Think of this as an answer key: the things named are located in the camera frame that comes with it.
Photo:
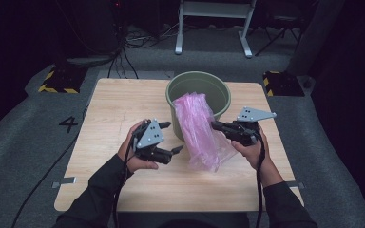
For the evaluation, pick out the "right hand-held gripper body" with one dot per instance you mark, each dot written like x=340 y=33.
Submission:
x=247 y=133

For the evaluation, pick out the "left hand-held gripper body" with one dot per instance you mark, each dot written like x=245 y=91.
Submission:
x=150 y=136

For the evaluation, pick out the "pink plastic bag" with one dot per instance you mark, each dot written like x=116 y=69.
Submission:
x=199 y=133

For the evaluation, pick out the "green plastic bucket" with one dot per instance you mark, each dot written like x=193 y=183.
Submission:
x=215 y=91

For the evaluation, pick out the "person's right hand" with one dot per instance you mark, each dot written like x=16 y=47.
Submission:
x=253 y=155

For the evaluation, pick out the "person's left hand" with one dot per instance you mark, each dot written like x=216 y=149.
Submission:
x=125 y=155

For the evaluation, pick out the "black yellow striped base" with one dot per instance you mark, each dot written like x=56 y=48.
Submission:
x=63 y=80
x=283 y=84

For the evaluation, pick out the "person's lap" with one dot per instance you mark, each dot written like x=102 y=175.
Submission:
x=183 y=221

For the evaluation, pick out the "grey tape strip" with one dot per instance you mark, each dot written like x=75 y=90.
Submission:
x=296 y=185
x=65 y=181

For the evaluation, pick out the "black tripod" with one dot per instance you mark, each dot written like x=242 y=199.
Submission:
x=277 y=33

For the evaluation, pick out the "black equipment stand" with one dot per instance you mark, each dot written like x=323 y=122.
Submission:
x=92 y=31

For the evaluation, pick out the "grey slanted pole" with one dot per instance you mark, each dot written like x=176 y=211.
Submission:
x=313 y=34

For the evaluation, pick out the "white metal stand frame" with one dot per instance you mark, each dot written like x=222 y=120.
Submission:
x=215 y=9

